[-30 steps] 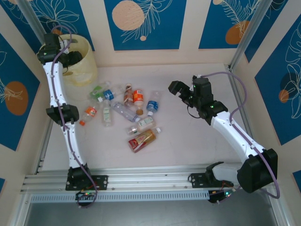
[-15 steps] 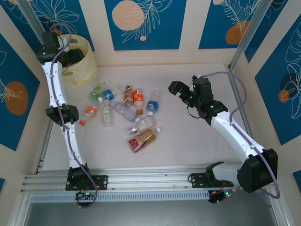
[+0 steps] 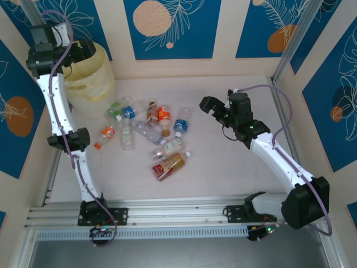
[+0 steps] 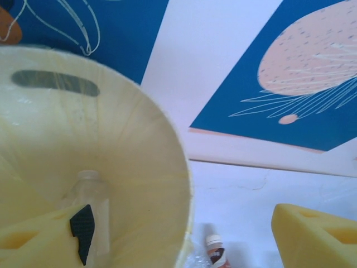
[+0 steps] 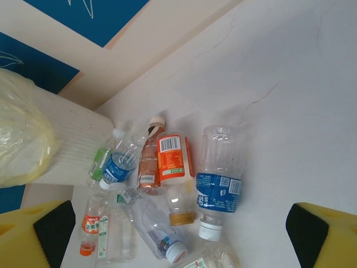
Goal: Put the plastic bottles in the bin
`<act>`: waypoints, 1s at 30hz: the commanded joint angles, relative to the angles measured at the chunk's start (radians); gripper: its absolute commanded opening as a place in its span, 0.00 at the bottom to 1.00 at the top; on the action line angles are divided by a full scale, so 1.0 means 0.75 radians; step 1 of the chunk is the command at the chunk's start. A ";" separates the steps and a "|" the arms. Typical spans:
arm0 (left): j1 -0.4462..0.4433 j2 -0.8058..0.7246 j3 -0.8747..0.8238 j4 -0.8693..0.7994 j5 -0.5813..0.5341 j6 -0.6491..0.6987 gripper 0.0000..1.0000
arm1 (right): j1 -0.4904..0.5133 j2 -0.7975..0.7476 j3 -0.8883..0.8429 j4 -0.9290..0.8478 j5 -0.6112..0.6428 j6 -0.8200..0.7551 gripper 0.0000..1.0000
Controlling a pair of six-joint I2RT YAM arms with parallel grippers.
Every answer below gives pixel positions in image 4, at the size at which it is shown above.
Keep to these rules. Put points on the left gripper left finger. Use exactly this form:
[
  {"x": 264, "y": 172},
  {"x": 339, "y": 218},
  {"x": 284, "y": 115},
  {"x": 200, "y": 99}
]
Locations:
[{"x": 42, "y": 240}]

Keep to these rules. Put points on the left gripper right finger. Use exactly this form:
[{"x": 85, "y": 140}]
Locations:
[{"x": 312, "y": 240}]

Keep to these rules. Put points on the clear plastic bottle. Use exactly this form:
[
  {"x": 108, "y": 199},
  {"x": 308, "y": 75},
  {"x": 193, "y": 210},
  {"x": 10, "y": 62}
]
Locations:
[{"x": 92, "y": 192}]

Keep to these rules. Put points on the brown drink plastic bottle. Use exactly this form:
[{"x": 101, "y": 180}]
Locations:
[{"x": 216, "y": 254}]

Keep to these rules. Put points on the cream plastic bin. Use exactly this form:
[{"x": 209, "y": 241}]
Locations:
[{"x": 125, "y": 139}]

